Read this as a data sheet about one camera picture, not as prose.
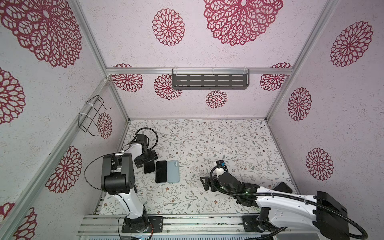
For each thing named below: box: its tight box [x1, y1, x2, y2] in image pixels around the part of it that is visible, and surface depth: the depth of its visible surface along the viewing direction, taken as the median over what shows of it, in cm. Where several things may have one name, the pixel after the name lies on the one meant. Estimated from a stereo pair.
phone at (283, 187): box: [272, 181, 293, 194], surface depth 87 cm
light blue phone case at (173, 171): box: [167, 160, 180, 183], surface depth 96 cm
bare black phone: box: [155, 160, 168, 183], surface depth 97 cm
